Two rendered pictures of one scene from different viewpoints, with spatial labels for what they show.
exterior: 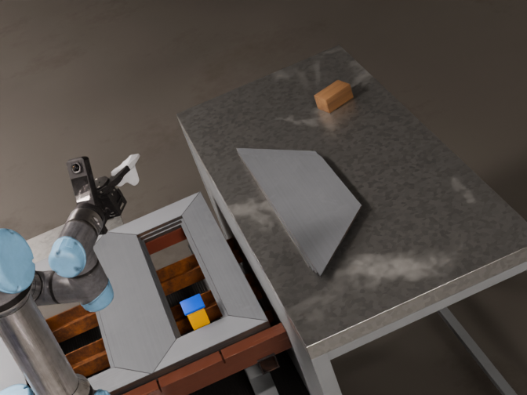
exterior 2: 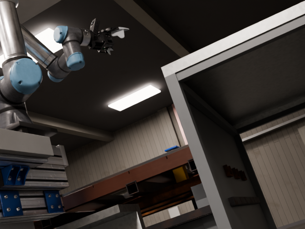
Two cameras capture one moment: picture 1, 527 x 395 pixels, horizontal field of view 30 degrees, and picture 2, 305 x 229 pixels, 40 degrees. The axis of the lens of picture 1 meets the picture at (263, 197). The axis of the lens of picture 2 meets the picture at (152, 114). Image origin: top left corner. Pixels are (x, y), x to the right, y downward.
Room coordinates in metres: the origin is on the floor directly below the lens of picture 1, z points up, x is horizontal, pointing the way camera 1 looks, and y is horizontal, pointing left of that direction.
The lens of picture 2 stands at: (0.39, -0.42, 0.48)
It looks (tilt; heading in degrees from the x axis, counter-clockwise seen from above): 17 degrees up; 23
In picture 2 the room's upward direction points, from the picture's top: 18 degrees counter-clockwise
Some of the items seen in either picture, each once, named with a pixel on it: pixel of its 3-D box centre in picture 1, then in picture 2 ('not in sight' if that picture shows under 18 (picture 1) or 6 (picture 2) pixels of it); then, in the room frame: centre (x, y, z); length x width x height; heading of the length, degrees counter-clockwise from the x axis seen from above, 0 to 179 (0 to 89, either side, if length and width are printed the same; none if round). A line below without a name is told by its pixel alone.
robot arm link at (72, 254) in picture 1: (73, 249); (68, 36); (1.75, 0.41, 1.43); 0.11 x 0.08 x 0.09; 158
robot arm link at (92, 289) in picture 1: (83, 284); (71, 57); (1.75, 0.43, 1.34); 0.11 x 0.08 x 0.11; 68
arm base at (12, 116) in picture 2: not in sight; (13, 124); (1.55, 0.64, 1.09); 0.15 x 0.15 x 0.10
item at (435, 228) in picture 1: (328, 170); (265, 84); (2.32, -0.20, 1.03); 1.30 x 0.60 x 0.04; 7
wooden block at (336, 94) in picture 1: (333, 96); not in sight; (2.63, -0.31, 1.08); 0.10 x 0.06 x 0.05; 116
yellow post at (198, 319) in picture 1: (205, 332); (179, 171); (2.14, 0.28, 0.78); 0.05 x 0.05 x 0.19; 7
